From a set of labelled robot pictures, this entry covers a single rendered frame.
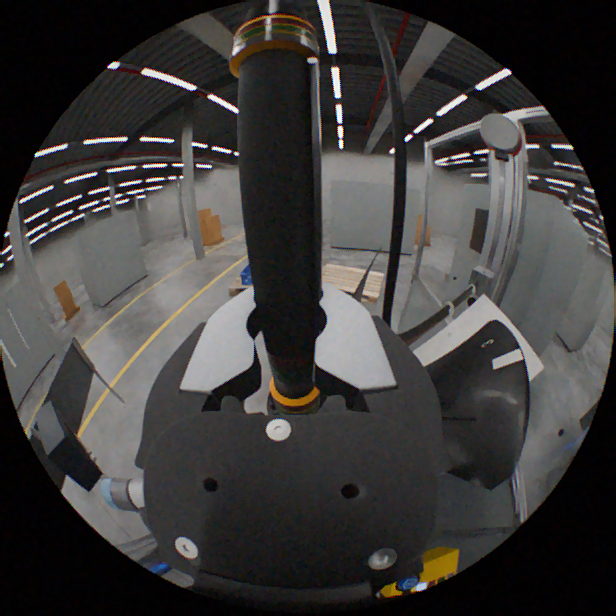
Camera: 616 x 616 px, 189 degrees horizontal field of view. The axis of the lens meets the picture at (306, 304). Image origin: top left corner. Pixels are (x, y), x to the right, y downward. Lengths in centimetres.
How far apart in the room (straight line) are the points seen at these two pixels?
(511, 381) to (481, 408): 3
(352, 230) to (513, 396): 554
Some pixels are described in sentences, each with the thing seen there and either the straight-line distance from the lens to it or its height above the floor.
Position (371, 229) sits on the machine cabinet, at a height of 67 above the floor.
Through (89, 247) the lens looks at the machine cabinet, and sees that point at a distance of 616.
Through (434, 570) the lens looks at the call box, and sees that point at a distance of 60.
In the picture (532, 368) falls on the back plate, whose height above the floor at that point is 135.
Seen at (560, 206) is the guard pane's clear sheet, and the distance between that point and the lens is 78.
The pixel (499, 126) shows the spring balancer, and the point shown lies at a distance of 81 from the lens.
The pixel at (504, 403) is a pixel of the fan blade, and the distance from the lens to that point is 17.
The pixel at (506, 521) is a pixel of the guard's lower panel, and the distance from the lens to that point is 96.
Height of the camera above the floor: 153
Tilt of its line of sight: 32 degrees down
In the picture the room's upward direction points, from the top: 2 degrees counter-clockwise
